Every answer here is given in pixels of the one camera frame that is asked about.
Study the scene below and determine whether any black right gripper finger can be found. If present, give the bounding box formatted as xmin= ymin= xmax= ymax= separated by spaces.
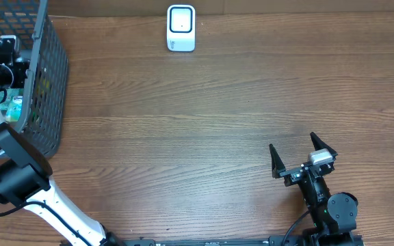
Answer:
xmin=310 ymin=132 xmax=338 ymax=157
xmin=269 ymin=143 xmax=286 ymax=178

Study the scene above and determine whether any teal tissue pack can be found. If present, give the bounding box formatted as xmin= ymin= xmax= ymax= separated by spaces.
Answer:
xmin=5 ymin=96 xmax=23 ymax=122

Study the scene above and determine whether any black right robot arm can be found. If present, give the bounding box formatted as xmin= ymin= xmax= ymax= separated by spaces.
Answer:
xmin=269 ymin=132 xmax=364 ymax=245

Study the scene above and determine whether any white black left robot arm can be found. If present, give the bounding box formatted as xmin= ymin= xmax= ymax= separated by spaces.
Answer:
xmin=0 ymin=36 xmax=122 ymax=245

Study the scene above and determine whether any white barcode scanner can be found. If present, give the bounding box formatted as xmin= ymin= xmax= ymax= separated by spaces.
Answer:
xmin=166 ymin=4 xmax=196 ymax=52

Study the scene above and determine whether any grey plastic mesh basket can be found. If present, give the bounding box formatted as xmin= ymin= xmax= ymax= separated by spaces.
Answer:
xmin=0 ymin=1 xmax=69 ymax=158

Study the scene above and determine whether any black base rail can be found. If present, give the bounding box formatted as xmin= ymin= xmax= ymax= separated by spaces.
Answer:
xmin=60 ymin=234 xmax=365 ymax=246

